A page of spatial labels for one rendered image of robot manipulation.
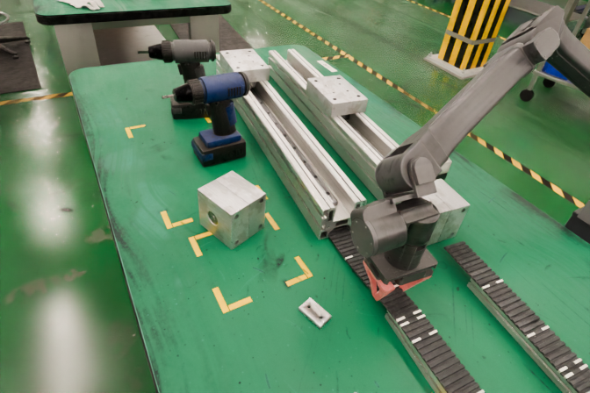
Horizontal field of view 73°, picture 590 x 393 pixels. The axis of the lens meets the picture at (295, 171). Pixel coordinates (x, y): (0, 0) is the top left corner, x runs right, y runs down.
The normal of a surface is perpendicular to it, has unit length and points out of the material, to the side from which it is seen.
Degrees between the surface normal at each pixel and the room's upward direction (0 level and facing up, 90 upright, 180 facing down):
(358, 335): 0
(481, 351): 0
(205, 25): 90
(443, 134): 40
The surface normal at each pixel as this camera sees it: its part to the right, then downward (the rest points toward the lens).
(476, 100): 0.34, -0.18
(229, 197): 0.09, -0.79
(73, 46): 0.48, 0.57
